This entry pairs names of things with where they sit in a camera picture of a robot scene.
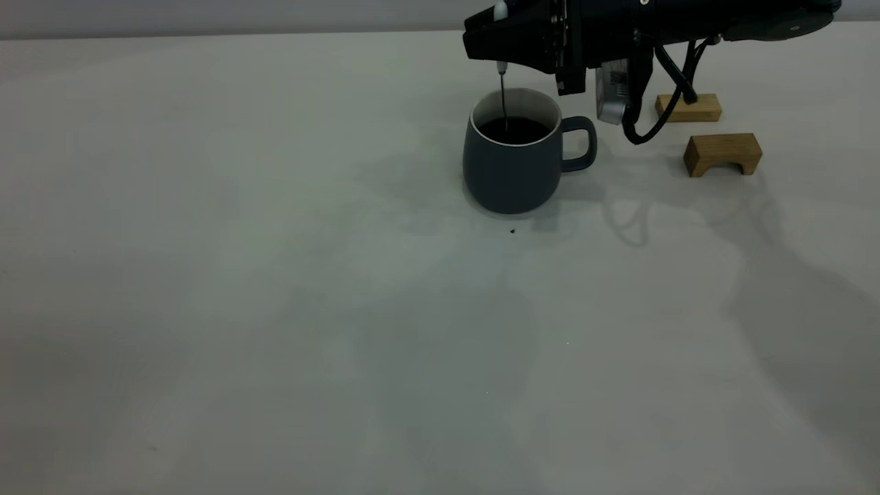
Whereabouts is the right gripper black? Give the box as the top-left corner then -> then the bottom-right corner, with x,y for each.
464,0 -> 648,96

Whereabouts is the metal spoon with white handle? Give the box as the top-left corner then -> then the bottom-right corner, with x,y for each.
494,1 -> 509,135

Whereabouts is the dark grey ceramic coffee cup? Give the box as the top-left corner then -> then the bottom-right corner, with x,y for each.
462,87 -> 598,215

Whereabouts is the flat rectangular wooden block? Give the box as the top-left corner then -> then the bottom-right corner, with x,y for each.
654,94 -> 723,124

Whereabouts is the arched wooden block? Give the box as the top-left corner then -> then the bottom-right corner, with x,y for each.
683,133 -> 762,179

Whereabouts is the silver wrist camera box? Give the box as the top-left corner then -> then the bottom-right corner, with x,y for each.
595,59 -> 630,126

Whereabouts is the black camera bracket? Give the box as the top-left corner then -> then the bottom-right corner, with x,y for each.
627,34 -> 655,128

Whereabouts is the thick black cable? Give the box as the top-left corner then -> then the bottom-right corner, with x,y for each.
650,38 -> 701,105

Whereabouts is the thin black cable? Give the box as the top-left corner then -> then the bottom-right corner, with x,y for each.
622,34 -> 721,146

